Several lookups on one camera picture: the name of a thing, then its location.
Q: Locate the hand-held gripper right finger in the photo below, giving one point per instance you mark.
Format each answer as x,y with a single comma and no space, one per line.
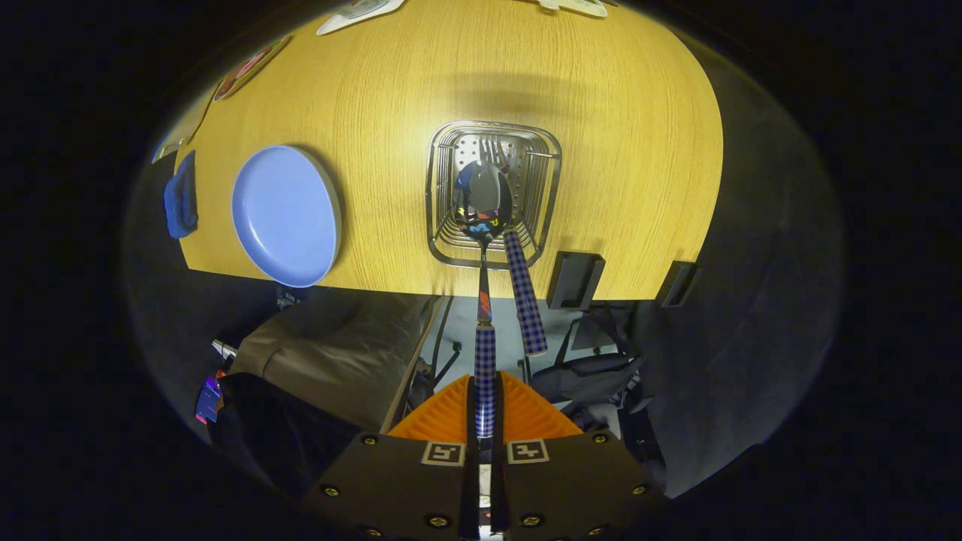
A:
571,488

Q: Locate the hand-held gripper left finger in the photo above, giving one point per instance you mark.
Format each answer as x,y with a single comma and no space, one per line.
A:
398,488

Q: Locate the person's beige trouser leg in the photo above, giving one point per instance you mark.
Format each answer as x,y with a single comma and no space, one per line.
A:
331,353

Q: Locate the black table clamp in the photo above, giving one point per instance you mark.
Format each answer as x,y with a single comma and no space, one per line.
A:
676,284
575,279

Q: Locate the glowing colourful screen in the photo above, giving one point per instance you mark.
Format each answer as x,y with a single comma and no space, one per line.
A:
209,400

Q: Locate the black backdrop cloth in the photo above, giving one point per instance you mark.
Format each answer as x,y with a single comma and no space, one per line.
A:
751,300

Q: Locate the blue round plate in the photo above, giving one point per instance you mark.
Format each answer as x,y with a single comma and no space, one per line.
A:
285,218

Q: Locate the blue folded cloth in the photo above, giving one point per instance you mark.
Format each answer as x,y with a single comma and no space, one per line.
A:
180,199

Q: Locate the white toaster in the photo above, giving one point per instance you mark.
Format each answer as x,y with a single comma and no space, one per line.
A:
180,139

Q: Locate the plate of mixed food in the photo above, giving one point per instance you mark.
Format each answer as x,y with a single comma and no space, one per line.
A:
248,69

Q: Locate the white square coaster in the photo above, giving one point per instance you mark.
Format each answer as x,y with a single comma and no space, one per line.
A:
334,24

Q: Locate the white divided dish of beans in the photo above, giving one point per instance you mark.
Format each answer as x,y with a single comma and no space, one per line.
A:
575,7

